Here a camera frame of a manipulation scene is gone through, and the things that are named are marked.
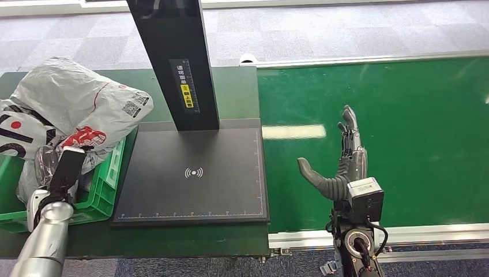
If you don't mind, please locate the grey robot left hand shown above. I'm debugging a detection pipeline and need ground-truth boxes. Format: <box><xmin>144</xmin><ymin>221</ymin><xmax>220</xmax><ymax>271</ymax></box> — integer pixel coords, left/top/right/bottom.
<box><xmin>33</xmin><ymin>144</ymin><xmax>59</xmax><ymax>189</ymax></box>

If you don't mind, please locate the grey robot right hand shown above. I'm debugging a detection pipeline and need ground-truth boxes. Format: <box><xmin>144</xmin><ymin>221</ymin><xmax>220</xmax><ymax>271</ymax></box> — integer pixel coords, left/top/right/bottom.
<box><xmin>296</xmin><ymin>104</ymin><xmax>368</xmax><ymax>202</ymax></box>

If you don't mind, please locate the white poly mailer black print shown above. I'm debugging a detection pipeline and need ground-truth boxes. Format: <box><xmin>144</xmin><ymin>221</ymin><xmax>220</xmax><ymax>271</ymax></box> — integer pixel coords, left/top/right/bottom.
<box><xmin>0</xmin><ymin>57</ymin><xmax>155</xmax><ymax>160</ymax></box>

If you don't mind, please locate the green conveyor belt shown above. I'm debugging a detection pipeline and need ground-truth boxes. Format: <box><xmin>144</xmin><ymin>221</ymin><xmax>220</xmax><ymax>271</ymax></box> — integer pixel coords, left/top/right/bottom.
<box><xmin>258</xmin><ymin>56</ymin><xmax>489</xmax><ymax>234</ymax></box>

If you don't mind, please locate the grey poly bag red line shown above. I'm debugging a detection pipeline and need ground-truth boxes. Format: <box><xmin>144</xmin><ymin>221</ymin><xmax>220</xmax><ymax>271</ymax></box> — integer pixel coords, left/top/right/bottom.
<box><xmin>17</xmin><ymin>159</ymin><xmax>40</xmax><ymax>204</ymax></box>

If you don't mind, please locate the grey poly bag red print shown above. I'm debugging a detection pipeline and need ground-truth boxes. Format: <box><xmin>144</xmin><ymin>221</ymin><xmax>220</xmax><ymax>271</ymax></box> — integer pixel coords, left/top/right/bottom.
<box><xmin>69</xmin><ymin>150</ymin><xmax>112</xmax><ymax>194</ymax></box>

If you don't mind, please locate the green plastic crate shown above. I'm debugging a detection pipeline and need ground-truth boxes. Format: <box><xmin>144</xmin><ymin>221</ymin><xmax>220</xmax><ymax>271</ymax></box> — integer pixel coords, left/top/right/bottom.
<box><xmin>0</xmin><ymin>129</ymin><xmax>127</xmax><ymax>234</ymax></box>

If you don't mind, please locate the dark green table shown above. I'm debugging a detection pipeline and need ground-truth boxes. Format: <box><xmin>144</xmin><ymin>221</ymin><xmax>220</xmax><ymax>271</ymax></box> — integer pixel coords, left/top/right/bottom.
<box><xmin>0</xmin><ymin>66</ymin><xmax>271</xmax><ymax>260</ymax></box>

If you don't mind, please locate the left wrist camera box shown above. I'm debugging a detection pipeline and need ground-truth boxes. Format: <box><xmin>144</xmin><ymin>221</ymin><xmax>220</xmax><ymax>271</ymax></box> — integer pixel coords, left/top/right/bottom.
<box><xmin>47</xmin><ymin>147</ymin><xmax>87</xmax><ymax>196</ymax></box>

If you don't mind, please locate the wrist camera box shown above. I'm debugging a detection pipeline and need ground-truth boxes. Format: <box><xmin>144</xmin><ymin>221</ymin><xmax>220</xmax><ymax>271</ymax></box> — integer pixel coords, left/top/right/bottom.
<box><xmin>345</xmin><ymin>176</ymin><xmax>385</xmax><ymax>225</ymax></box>
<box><xmin>47</xmin><ymin>147</ymin><xmax>87</xmax><ymax>196</ymax></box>

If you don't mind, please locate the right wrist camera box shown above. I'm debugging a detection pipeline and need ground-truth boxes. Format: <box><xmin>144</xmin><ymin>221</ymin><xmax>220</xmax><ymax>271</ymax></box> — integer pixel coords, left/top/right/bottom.
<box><xmin>345</xmin><ymin>176</ymin><xmax>385</xmax><ymax>225</ymax></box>

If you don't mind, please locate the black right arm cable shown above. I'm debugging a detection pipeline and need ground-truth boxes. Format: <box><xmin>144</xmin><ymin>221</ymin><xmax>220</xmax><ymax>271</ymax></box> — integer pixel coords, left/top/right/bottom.
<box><xmin>366</xmin><ymin>219</ymin><xmax>389</xmax><ymax>257</ymax></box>

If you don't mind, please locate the wide aluminium conveyor rail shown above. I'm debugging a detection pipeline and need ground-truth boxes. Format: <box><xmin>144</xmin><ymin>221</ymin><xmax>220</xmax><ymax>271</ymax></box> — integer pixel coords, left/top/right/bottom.
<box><xmin>268</xmin><ymin>223</ymin><xmax>489</xmax><ymax>265</ymax></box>

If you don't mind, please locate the thin aluminium conveyor rail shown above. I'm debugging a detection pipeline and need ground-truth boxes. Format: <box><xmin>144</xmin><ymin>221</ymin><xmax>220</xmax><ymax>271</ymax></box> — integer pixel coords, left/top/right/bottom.
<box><xmin>240</xmin><ymin>50</ymin><xmax>489</xmax><ymax>69</ymax></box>

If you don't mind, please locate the black scanner base plate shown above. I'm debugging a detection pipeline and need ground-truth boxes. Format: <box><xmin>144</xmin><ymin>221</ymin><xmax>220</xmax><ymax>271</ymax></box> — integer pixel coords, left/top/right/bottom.
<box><xmin>111</xmin><ymin>118</ymin><xmax>270</xmax><ymax>228</ymax></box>

